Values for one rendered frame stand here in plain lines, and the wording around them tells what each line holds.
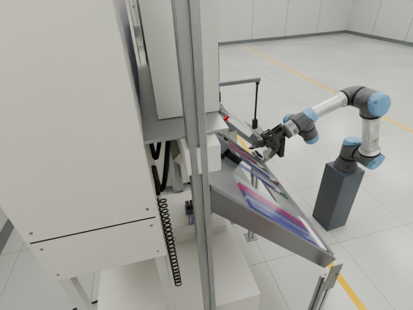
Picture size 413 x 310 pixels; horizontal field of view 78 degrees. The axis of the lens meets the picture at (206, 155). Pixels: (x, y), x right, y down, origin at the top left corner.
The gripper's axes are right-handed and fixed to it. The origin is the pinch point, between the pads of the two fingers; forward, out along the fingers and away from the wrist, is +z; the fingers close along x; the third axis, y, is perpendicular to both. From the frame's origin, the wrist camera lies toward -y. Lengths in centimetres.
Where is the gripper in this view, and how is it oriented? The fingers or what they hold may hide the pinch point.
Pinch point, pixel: (254, 157)
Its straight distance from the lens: 130.2
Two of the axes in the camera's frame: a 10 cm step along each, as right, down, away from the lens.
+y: -5.3, -6.3, -5.7
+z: -8.1, 5.7, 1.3
